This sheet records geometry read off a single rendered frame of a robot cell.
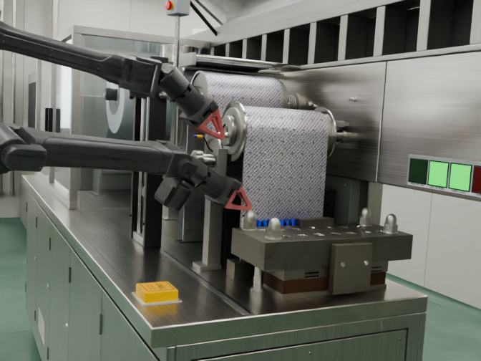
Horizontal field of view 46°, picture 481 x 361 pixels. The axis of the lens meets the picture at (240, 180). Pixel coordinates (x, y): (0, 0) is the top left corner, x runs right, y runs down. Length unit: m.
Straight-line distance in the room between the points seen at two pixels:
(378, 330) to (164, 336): 0.50
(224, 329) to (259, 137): 0.48
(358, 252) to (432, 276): 3.38
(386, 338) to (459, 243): 3.13
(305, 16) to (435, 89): 0.60
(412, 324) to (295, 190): 0.41
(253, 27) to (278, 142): 0.78
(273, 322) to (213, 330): 0.13
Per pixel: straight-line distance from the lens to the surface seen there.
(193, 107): 1.29
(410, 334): 1.39
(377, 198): 1.74
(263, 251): 1.17
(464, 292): 4.45
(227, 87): 1.58
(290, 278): 1.23
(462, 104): 1.26
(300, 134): 1.40
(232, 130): 1.34
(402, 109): 1.38
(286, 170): 1.39
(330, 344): 1.25
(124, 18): 7.06
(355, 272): 1.28
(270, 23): 1.97
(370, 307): 1.28
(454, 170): 1.25
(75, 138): 1.05
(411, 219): 4.77
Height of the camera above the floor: 1.27
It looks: 6 degrees down
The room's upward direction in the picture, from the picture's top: 3 degrees clockwise
